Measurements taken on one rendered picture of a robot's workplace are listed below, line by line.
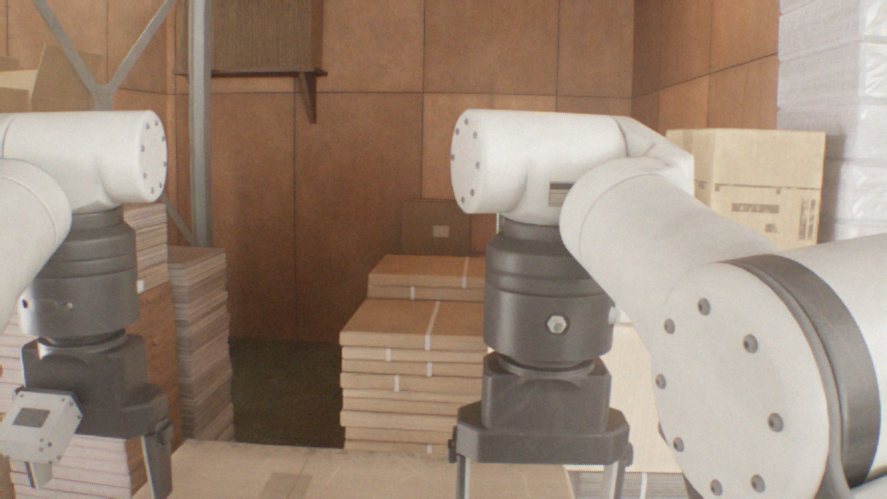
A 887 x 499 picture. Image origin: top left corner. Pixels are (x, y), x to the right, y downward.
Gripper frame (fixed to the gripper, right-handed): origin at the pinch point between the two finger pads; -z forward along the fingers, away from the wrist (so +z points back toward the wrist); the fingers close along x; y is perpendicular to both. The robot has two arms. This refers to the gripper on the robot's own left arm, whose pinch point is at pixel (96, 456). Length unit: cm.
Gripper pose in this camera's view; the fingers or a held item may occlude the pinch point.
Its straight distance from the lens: 57.5
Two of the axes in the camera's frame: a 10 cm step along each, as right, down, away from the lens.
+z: 0.2, -9.9, -1.6
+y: -0.4, 1.6, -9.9
